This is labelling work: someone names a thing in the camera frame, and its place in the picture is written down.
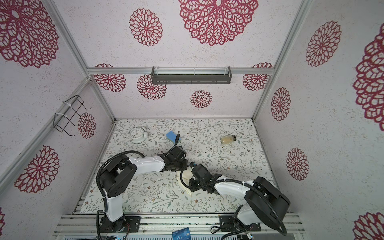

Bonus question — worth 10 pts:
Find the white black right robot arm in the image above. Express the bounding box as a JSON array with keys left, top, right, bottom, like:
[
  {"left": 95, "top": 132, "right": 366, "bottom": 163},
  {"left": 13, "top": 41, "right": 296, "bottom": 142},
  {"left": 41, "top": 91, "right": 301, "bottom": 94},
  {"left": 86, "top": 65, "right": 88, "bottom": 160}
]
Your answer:
[{"left": 180, "top": 162, "right": 291, "bottom": 236}]

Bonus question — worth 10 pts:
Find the cream square paper sheet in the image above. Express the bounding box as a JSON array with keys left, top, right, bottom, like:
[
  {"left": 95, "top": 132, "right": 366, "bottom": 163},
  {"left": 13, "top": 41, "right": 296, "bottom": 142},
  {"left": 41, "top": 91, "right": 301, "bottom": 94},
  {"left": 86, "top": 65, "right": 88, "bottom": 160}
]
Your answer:
[{"left": 176, "top": 167, "right": 193, "bottom": 196}]

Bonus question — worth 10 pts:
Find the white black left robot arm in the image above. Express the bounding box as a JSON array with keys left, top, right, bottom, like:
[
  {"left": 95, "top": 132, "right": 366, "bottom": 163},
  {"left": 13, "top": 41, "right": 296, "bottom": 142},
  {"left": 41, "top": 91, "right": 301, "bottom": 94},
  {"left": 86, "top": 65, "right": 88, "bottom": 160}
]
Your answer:
[{"left": 96, "top": 146, "right": 187, "bottom": 223}]

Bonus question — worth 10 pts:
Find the blue yellow sponge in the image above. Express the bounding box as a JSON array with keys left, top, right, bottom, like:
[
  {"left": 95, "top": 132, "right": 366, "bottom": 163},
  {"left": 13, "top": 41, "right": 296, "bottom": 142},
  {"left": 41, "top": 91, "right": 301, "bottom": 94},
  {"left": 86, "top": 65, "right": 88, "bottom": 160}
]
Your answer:
[{"left": 166, "top": 131, "right": 180, "bottom": 144}]

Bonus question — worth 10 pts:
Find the glass jar with black lid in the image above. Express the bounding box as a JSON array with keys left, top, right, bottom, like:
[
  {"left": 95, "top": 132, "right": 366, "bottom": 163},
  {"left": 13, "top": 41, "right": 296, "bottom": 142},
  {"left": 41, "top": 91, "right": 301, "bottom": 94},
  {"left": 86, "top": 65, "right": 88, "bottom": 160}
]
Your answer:
[{"left": 220, "top": 135, "right": 237, "bottom": 145}]

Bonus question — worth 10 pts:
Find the black wire wall basket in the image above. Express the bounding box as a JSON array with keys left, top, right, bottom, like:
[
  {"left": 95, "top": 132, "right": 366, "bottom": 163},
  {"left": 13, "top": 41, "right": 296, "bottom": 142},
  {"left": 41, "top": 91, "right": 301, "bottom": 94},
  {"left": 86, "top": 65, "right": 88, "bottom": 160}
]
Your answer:
[{"left": 53, "top": 95, "right": 92, "bottom": 137}]

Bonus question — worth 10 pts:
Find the white alarm clock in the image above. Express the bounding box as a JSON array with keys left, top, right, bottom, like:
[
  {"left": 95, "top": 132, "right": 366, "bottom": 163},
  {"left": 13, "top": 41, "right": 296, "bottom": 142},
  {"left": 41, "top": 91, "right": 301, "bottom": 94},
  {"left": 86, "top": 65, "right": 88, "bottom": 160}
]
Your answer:
[{"left": 129, "top": 128, "right": 151, "bottom": 144}]

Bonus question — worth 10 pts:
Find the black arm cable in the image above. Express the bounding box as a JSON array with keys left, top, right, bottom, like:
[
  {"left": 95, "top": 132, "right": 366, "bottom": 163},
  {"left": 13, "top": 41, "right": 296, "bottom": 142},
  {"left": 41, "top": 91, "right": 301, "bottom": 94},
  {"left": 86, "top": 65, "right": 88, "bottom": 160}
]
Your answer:
[
  {"left": 179, "top": 161, "right": 288, "bottom": 236},
  {"left": 95, "top": 133, "right": 181, "bottom": 199}
]

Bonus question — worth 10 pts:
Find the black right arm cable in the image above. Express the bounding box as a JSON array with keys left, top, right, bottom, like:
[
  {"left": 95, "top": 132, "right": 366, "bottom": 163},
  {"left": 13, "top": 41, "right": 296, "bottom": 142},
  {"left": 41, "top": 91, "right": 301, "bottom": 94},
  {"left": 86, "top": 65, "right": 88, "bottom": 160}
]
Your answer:
[{"left": 179, "top": 161, "right": 288, "bottom": 236}]

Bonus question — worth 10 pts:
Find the blue card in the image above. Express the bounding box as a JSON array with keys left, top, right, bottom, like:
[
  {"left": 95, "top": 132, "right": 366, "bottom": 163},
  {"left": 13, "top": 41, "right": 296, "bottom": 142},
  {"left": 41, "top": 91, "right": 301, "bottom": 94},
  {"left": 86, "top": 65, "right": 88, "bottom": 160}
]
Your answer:
[{"left": 172, "top": 228, "right": 192, "bottom": 240}]

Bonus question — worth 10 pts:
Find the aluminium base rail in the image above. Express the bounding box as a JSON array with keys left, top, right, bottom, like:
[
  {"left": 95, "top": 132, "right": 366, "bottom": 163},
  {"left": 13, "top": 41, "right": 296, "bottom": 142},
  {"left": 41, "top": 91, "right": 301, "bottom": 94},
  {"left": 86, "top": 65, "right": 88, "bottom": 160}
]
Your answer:
[{"left": 53, "top": 214, "right": 308, "bottom": 240}]

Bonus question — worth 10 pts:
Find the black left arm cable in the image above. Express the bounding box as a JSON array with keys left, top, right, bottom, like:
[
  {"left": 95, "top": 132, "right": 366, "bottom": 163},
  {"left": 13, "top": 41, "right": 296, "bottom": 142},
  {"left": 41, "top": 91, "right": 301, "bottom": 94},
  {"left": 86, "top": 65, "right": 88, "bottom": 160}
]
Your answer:
[{"left": 95, "top": 133, "right": 181, "bottom": 199}]

